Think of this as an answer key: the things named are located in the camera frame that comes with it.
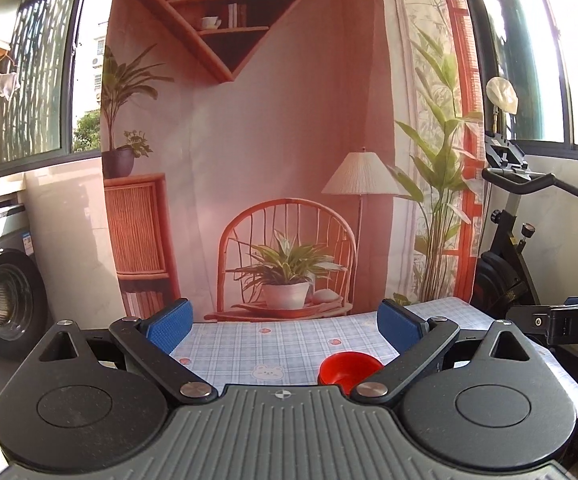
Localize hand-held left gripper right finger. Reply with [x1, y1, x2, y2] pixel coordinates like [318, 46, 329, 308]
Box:
[351, 297, 546, 408]

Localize dark framed window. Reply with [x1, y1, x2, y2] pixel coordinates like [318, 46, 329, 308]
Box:
[0, 0, 121, 177]
[473, 0, 578, 154]

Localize blue checked tablecloth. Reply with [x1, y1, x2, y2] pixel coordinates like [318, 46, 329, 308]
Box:
[169, 296, 578, 422]

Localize printed room backdrop cloth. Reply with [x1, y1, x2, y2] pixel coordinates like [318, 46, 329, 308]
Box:
[100, 0, 488, 324]

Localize grey washing machine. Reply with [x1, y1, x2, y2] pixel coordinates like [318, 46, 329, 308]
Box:
[0, 200, 56, 403]

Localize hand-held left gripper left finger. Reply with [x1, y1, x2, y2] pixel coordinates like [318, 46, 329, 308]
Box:
[33, 297, 219, 404]

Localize white cloth cap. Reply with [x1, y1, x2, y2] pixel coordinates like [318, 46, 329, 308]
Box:
[486, 77, 519, 114]

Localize black exercise bike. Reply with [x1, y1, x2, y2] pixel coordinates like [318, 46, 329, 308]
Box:
[470, 130, 578, 382]

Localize red plastic bowl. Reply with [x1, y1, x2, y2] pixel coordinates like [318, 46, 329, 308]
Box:
[318, 352, 384, 389]

